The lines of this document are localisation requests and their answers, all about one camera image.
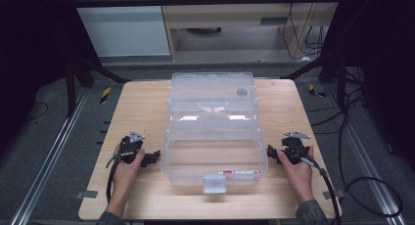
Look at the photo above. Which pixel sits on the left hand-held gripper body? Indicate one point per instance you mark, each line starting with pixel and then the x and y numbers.
pixel 129 147

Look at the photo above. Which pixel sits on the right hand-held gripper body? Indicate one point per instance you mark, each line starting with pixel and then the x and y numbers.
pixel 293 147

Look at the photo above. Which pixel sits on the person's left hand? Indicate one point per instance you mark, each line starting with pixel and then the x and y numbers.
pixel 125 172

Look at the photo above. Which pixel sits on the person's right hand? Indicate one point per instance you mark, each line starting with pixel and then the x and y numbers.
pixel 297 176

